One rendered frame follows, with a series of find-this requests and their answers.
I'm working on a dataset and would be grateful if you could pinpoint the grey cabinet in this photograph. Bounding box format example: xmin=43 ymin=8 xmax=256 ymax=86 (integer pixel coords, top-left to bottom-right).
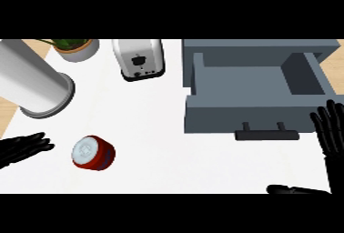
xmin=182 ymin=39 xmax=343 ymax=89

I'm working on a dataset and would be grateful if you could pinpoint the silver toaster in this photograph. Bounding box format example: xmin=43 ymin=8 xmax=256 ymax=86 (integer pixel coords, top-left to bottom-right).
xmin=112 ymin=39 xmax=167 ymax=83

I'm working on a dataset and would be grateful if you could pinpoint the black drawer handle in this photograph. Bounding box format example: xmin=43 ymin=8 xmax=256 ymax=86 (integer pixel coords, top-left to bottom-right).
xmin=233 ymin=121 xmax=301 ymax=142

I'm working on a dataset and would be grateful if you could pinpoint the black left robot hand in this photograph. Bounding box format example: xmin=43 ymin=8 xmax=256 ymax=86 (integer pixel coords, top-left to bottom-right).
xmin=0 ymin=131 xmax=56 ymax=170

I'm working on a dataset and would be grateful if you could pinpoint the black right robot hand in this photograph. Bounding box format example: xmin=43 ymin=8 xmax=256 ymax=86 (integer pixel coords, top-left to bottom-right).
xmin=266 ymin=98 xmax=344 ymax=195

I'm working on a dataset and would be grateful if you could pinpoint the grey drawer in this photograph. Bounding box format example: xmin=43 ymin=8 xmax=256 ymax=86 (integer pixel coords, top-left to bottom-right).
xmin=183 ymin=52 xmax=344 ymax=135

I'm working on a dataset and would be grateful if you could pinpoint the potted green plant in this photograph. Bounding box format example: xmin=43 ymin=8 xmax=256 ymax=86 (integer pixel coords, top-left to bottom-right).
xmin=37 ymin=39 xmax=100 ymax=64

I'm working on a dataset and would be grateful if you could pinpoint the red can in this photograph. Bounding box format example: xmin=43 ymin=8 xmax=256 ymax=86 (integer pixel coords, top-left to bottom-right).
xmin=69 ymin=135 xmax=117 ymax=171

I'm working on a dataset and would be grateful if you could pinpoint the white cylinder with grey rim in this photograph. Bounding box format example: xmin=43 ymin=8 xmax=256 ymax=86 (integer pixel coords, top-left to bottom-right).
xmin=0 ymin=39 xmax=77 ymax=119

